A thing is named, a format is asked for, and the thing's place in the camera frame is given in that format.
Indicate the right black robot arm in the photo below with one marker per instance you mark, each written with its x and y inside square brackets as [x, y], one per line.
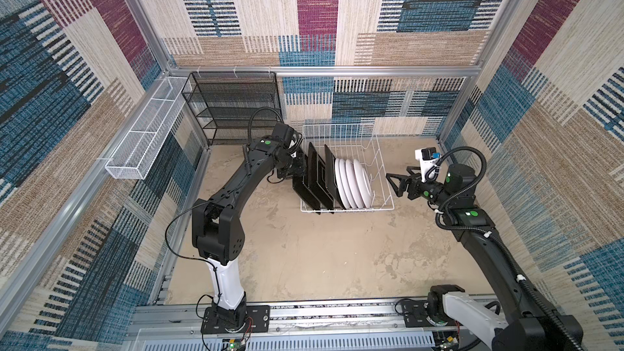
[528, 321]

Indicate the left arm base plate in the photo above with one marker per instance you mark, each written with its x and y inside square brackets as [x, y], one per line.
[216, 320]

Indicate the aluminium front rail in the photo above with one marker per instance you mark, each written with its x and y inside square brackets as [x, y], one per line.
[348, 324]

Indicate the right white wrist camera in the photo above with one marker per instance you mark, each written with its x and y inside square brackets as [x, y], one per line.
[428, 159]

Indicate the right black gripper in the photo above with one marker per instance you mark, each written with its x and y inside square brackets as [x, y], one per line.
[414, 181]

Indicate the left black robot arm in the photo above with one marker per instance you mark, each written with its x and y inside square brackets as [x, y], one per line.
[217, 232]

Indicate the white wire dish rack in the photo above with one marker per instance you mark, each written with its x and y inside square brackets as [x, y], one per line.
[353, 141]

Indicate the white round plate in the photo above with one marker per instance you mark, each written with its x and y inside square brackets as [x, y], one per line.
[339, 184]
[363, 183]
[353, 183]
[345, 183]

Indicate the black mesh shelf unit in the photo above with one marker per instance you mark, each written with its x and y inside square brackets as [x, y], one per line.
[232, 107]

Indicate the white wire wall basket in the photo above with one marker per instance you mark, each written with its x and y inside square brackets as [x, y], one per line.
[140, 146]

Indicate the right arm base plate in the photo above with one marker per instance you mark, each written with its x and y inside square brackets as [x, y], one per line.
[414, 314]

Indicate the square floral plate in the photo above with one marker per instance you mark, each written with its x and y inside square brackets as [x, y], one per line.
[330, 178]
[320, 183]
[300, 186]

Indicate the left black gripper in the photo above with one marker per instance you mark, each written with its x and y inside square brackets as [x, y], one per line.
[301, 169]

